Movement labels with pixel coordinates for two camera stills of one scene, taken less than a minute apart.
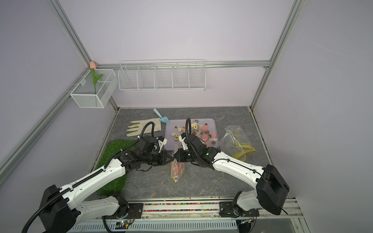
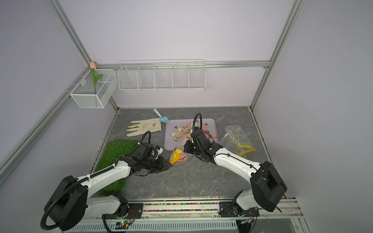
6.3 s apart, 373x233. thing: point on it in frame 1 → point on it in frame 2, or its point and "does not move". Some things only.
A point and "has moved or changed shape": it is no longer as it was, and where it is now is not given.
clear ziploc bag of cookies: x=235 y=142 does not move
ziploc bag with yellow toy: x=177 y=169 has moved or changed shape
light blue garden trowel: x=164 y=119 does not move
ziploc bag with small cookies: x=236 y=143 does not move
